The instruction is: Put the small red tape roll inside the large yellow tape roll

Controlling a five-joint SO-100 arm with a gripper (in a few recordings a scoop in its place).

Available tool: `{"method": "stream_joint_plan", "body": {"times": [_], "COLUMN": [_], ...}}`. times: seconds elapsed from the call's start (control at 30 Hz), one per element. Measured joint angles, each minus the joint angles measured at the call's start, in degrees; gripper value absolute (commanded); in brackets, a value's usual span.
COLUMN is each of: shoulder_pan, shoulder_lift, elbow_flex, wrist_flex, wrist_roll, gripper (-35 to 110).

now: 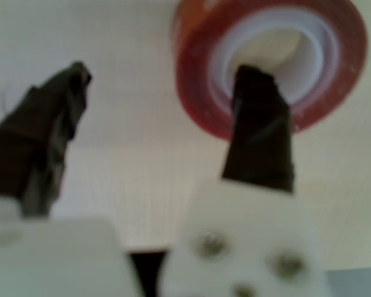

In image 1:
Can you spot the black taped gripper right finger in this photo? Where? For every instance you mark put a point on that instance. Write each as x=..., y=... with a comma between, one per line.
x=259, y=139

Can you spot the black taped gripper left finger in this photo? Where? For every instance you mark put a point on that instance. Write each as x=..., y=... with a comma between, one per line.
x=40, y=139

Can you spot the red tape roll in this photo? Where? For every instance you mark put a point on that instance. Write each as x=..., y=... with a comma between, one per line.
x=343, y=77

